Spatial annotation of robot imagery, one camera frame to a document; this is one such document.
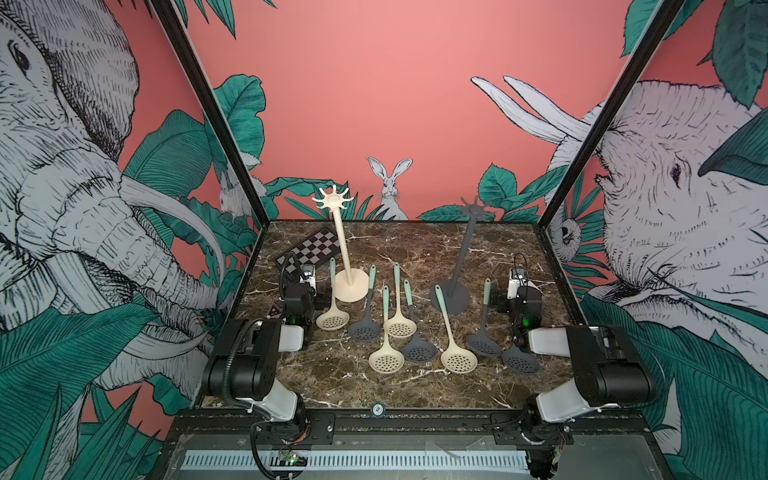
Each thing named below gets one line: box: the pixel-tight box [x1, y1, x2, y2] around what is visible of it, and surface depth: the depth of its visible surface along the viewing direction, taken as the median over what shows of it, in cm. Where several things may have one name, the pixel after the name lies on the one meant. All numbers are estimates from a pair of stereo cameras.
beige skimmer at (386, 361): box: [368, 285, 405, 375], surface depth 86 cm
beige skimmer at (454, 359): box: [435, 284, 478, 375], surface depth 86 cm
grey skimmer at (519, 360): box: [502, 343, 539, 374], surface depth 85 cm
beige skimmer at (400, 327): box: [389, 262, 417, 339], surface depth 95 cm
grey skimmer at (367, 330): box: [348, 264, 381, 343], surface depth 92 cm
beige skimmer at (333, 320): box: [316, 257, 350, 331], surface depth 95 cm
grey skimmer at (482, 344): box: [466, 278, 501, 358], surface depth 90 cm
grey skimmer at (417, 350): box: [402, 279, 438, 363], surface depth 89 cm
